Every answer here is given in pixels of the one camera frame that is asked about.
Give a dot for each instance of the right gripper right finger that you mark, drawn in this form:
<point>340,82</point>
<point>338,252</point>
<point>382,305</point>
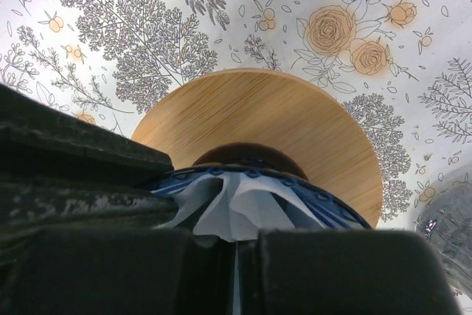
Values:
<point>252,247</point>

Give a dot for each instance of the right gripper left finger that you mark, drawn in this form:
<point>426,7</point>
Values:
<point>193,193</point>

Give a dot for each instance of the floral table mat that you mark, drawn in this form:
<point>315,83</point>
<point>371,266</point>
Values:
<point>402,68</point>

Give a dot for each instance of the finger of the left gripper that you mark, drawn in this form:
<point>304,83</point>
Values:
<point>56,169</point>

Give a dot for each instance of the grey glass server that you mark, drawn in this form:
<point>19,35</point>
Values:
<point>445,224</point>

